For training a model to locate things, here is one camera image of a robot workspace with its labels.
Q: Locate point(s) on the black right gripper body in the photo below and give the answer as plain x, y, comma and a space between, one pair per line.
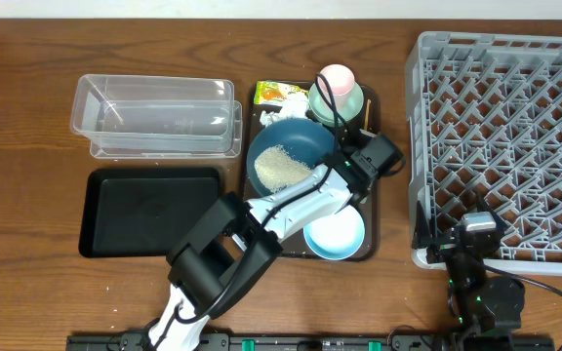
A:
441, 252

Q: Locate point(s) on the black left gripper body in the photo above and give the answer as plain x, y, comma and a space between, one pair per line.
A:
340, 160

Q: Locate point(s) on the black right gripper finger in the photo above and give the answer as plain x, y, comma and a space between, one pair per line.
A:
421, 238
483, 207

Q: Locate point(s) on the dark blue plate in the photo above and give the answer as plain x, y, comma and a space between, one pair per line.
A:
294, 128

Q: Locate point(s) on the white rice pile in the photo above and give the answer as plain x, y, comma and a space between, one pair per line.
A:
276, 169

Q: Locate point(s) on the white tissue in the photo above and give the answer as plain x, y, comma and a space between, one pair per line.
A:
295, 107

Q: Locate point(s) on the green yellow snack wrapper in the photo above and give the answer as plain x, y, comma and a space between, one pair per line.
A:
276, 93

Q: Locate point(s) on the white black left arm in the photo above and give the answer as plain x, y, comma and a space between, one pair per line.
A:
234, 242

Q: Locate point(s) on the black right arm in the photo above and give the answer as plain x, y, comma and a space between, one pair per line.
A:
489, 308

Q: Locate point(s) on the grey dishwasher rack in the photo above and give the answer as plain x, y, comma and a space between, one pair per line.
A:
485, 114

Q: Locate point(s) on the wooden chopstick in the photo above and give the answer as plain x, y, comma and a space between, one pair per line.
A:
367, 115

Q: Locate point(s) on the light blue small bowl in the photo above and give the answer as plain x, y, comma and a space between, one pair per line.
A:
337, 236

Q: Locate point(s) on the mint green bowl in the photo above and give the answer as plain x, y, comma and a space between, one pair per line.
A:
322, 112

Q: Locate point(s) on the dark brown serving tray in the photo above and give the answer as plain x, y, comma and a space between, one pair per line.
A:
373, 209

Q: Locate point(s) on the pink plastic cup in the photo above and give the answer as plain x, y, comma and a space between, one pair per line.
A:
341, 80

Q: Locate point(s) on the black rectangular tray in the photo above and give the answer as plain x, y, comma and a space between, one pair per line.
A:
143, 211

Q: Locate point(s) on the clear plastic bin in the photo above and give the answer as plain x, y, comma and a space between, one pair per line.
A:
158, 113

